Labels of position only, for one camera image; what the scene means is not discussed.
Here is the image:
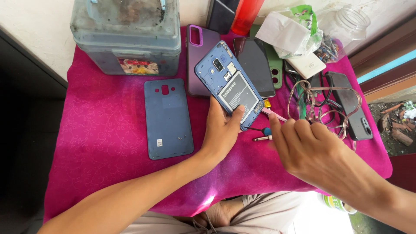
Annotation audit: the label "person's left hand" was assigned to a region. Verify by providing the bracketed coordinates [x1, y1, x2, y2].
[200, 96, 245, 164]

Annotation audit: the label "person's right hand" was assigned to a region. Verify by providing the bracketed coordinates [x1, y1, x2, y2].
[268, 112, 355, 188]

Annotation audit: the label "pink tweezers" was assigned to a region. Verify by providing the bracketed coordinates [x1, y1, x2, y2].
[261, 107, 288, 123]

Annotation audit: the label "blue phone with back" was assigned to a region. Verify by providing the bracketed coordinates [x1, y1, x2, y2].
[194, 40, 265, 131]

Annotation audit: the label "grey phone battery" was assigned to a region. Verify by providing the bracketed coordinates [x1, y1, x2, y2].
[217, 70, 259, 125]

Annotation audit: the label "blue phone back cover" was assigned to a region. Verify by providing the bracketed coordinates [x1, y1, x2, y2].
[144, 78, 194, 160]

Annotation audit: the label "green and white cup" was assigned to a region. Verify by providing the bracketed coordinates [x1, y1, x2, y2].
[320, 194, 358, 215]

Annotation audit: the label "black phone case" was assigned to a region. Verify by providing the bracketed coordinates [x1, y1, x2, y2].
[326, 71, 374, 141]

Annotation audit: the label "person's foot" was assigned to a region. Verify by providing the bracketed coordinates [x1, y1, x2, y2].
[174, 197, 245, 229]

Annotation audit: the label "black smartphone with dark screen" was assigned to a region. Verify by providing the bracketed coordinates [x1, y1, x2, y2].
[233, 37, 276, 98]

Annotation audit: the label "purple phone case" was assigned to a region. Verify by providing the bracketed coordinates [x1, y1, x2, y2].
[186, 24, 221, 98]

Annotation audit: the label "person's beige shorts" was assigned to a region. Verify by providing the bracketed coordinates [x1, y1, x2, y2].
[120, 191, 307, 234]

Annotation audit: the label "green phone case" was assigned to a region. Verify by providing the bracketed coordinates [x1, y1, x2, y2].
[250, 24, 283, 90]

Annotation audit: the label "heap of brick rubble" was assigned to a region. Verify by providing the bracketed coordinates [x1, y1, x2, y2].
[369, 101, 416, 156]

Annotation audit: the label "bag of electronic components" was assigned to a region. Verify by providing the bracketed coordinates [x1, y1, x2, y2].
[313, 34, 346, 64]

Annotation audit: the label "magenta patterned cloth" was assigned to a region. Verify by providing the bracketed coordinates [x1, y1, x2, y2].
[44, 26, 393, 223]

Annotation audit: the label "clear bag with white paper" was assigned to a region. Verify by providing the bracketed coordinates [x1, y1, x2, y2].
[255, 5, 324, 59]

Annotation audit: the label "red bottle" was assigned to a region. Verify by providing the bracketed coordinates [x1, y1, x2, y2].
[231, 0, 265, 36]

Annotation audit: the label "clear plastic jar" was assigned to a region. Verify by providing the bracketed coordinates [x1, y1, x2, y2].
[320, 5, 371, 49]

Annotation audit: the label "grey plastic storage box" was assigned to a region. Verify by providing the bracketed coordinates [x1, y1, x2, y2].
[70, 0, 182, 76]

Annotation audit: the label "dark cabinet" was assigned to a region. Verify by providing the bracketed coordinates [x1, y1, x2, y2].
[0, 28, 68, 234]

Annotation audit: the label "black cable with blue tip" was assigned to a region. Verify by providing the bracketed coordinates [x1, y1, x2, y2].
[244, 126, 272, 136]

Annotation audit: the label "coil of clear copper wire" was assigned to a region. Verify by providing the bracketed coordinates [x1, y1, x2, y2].
[287, 80, 363, 152]

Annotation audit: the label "brown wooden door frame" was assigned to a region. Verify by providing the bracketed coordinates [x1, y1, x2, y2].
[348, 13, 416, 104]

